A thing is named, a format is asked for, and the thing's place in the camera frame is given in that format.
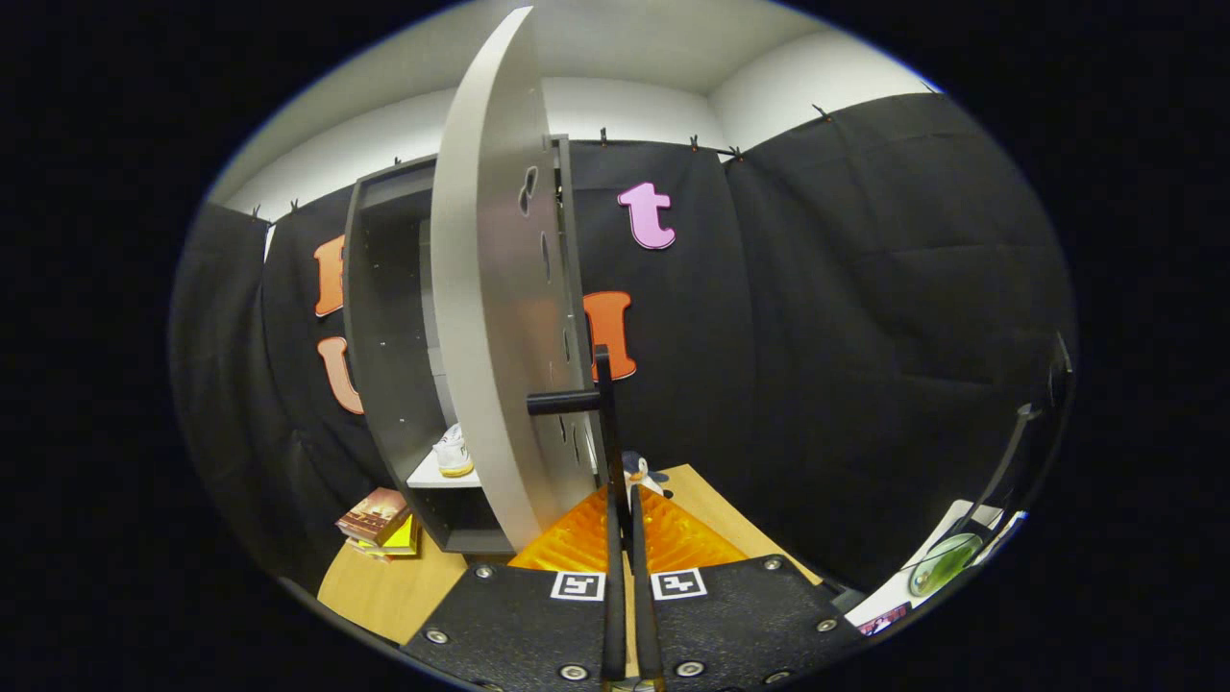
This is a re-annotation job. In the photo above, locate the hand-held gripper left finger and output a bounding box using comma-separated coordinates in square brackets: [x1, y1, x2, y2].
[399, 485, 627, 688]

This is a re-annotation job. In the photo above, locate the dark grey shoe cabinet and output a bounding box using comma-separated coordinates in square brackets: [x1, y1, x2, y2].
[343, 135, 597, 556]

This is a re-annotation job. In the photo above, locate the black backdrop cloth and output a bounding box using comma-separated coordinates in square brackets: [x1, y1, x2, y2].
[171, 91, 1077, 592]

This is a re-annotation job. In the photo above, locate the beige shoe cabinet door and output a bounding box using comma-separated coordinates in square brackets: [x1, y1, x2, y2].
[430, 5, 602, 554]

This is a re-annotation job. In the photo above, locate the brown cover book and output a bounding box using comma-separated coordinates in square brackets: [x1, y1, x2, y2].
[335, 487, 412, 546]

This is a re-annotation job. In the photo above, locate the black stand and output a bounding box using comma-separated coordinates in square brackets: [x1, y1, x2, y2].
[961, 332, 1074, 539]

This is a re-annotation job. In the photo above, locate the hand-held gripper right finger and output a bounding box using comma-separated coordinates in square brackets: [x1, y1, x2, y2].
[629, 483, 866, 688]

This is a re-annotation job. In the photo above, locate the penguin plush toy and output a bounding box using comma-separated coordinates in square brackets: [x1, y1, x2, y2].
[620, 452, 671, 510]

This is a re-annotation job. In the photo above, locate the green round object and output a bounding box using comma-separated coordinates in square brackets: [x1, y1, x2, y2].
[908, 531, 985, 597]

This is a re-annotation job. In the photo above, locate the white striped shoe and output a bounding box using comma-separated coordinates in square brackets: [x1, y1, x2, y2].
[432, 424, 475, 479]

